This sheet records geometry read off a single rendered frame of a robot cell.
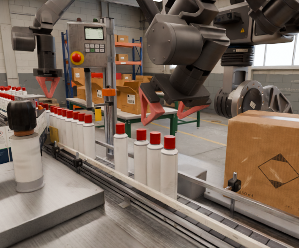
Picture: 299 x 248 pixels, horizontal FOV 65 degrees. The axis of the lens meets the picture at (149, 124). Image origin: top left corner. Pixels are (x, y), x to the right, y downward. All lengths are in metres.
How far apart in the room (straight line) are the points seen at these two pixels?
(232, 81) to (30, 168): 0.83
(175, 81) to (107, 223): 0.50
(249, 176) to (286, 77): 5.55
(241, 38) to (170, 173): 0.60
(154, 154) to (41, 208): 0.37
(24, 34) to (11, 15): 7.88
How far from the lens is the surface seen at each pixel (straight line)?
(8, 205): 0.85
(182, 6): 0.42
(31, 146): 0.85
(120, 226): 0.75
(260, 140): 0.77
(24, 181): 0.89
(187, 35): 0.34
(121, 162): 0.87
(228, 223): 0.70
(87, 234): 0.74
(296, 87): 6.20
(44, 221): 0.77
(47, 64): 0.86
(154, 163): 0.73
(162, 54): 0.33
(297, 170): 0.78
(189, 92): 0.42
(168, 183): 0.71
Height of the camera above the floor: 1.27
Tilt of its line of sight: 13 degrees down
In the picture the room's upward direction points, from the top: straight up
